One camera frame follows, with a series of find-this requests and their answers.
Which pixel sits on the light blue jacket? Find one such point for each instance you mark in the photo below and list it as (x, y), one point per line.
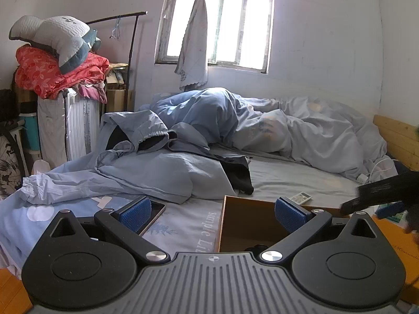
(79, 187)

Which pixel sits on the smartphone with pink case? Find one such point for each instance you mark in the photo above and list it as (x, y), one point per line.
(154, 214)

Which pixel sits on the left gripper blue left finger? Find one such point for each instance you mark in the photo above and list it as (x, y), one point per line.
(142, 250)

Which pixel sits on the black garment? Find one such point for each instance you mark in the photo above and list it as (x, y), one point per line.
(160, 163)

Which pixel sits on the white charger with cable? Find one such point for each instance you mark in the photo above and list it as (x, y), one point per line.
(367, 178)

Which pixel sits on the wooden headboard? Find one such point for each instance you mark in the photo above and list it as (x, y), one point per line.
(401, 138)

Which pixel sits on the red folded blanket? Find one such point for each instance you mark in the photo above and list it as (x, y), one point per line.
(38, 71)

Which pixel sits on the grey blue duvet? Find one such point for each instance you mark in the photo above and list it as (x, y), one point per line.
(322, 133)

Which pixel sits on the black clothes rack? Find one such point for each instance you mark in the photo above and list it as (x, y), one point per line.
(118, 34)

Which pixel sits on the white remote control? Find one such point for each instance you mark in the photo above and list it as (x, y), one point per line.
(301, 198)

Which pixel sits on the orange box lid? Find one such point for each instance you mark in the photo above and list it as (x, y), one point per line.
(402, 243)

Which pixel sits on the cardboard boxes stack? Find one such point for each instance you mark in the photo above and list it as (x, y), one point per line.
(119, 96)

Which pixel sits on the white curtain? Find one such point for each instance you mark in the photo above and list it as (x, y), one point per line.
(192, 60)

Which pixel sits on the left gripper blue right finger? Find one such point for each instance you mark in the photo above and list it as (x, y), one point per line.
(302, 225)

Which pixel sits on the white grey pillow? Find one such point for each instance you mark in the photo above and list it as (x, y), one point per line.
(67, 38)

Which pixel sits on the orange cardboard box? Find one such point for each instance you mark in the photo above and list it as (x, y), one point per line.
(248, 222)

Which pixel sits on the window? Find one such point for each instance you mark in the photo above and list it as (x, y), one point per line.
(238, 34)

